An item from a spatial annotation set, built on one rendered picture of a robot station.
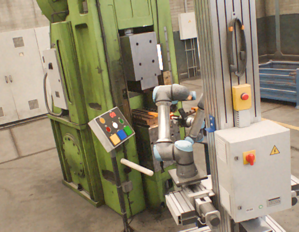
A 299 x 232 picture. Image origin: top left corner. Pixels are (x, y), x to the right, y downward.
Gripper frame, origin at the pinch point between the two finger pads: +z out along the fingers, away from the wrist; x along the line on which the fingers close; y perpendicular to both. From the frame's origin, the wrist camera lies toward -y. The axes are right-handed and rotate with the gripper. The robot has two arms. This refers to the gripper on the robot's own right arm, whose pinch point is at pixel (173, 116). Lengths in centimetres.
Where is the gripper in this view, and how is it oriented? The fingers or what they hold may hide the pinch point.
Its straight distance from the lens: 296.6
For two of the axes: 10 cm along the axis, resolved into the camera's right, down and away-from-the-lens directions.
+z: -6.1, -1.2, 7.9
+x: 7.8, -2.8, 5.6
